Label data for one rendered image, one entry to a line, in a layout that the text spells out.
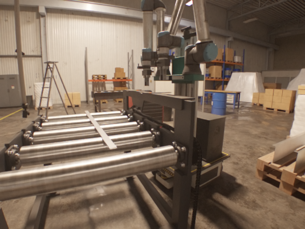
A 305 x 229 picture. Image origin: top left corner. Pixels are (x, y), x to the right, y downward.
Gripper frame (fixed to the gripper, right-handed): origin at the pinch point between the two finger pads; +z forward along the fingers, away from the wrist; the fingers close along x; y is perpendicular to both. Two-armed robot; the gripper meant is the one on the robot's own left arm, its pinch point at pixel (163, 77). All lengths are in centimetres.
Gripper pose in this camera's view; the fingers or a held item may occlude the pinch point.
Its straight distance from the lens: 125.8
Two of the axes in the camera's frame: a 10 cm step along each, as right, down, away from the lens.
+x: 4.2, 1.8, -8.9
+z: 0.0, 9.8, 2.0
